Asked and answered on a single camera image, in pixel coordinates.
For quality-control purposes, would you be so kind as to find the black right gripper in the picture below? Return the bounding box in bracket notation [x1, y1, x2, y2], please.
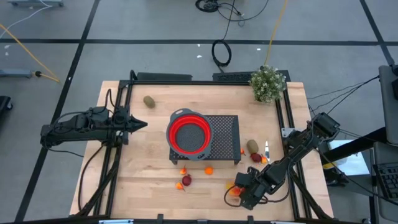
[235, 167, 271, 211]

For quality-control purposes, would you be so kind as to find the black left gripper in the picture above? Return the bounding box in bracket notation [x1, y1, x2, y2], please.
[108, 105, 149, 146]

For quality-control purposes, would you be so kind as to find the red orange mango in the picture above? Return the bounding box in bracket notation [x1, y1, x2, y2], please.
[226, 181, 247, 197]

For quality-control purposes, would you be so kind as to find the brown green kiwi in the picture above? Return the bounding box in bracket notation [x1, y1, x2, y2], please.
[246, 139, 259, 154]
[142, 95, 156, 109]

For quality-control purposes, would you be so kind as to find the red grey collapsible colander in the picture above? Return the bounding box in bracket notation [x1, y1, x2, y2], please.
[165, 108, 215, 162]

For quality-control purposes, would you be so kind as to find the black flat panel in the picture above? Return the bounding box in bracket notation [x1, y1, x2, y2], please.
[136, 72, 193, 82]

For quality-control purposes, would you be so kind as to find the black perforated metal shelf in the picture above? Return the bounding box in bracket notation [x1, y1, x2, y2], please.
[169, 114, 242, 166]

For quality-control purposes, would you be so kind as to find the potted green plant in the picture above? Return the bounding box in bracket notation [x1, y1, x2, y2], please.
[248, 64, 287, 104]

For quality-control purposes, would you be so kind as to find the white box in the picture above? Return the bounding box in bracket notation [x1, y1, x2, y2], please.
[326, 139, 371, 177]

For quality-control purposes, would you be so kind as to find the black perforated panel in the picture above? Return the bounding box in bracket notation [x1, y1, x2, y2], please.
[212, 70, 292, 83]

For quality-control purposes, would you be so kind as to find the black beam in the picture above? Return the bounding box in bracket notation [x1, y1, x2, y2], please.
[320, 126, 389, 162]

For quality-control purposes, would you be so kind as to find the grey desk foot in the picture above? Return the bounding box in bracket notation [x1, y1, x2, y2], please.
[7, 0, 65, 7]
[0, 68, 34, 78]

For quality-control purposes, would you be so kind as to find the black chair caster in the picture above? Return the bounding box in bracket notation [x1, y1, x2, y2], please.
[0, 95, 14, 112]

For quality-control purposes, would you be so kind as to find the black keyboard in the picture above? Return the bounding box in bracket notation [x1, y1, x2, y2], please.
[373, 161, 398, 200]

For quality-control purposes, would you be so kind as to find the black aluminium table frame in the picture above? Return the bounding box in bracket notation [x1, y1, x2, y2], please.
[74, 70, 335, 224]

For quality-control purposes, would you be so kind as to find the coiled black floor cable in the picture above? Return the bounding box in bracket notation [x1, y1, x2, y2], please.
[211, 39, 233, 73]

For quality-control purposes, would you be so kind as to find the orange yellow floor cable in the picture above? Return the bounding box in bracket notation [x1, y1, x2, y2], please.
[0, 23, 60, 83]

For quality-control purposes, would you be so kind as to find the black cable bundle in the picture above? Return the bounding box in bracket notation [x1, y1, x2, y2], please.
[195, 0, 270, 27]

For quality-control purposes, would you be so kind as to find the white floor cable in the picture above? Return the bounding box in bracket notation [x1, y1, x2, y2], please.
[0, 0, 53, 40]

